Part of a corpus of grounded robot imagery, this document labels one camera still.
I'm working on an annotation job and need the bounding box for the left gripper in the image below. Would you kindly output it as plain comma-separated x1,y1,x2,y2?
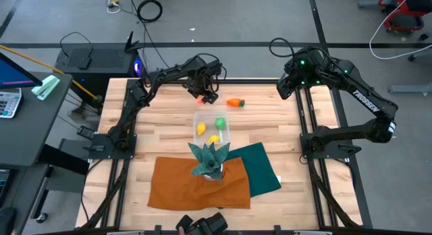
186,61,224,105

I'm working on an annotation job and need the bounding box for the clear plastic tupperware container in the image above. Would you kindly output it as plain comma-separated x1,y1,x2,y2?
192,110,232,149

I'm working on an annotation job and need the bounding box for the green snake plant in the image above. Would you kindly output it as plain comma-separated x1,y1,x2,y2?
188,142,232,181

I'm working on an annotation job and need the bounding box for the white plant pot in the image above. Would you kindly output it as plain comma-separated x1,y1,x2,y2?
202,163,224,182

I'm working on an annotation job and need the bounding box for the teal cloth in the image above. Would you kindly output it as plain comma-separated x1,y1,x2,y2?
226,142,282,198

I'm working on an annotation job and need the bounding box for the orange cloth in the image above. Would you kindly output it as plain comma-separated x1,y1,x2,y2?
147,156,251,211

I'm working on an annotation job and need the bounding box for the black computer tower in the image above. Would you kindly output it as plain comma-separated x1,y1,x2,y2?
54,30,142,94

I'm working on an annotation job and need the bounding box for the grey chair base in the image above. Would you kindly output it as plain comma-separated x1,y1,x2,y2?
387,83,432,95

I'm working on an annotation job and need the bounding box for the red and black chair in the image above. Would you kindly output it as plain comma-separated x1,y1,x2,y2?
377,0,432,32

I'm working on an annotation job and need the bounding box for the mint green stapler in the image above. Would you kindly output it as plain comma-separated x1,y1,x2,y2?
31,75,61,101

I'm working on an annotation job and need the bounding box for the yellow rod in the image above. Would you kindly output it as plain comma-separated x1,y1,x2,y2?
0,44,102,103

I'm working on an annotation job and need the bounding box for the dark grey desk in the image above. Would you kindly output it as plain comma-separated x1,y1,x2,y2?
0,72,74,168

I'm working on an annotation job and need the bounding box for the blue-screen computer monitor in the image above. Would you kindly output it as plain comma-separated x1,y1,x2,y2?
0,52,44,90

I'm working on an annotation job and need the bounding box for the grey calculator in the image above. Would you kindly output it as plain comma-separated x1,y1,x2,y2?
0,88,23,120

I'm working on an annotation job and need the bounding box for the black table frame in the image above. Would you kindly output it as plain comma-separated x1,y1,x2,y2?
76,78,374,235

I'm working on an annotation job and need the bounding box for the white cable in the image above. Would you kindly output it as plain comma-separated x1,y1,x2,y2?
369,0,432,60

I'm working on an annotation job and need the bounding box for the black coiled cable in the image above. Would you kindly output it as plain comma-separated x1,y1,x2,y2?
136,0,163,24

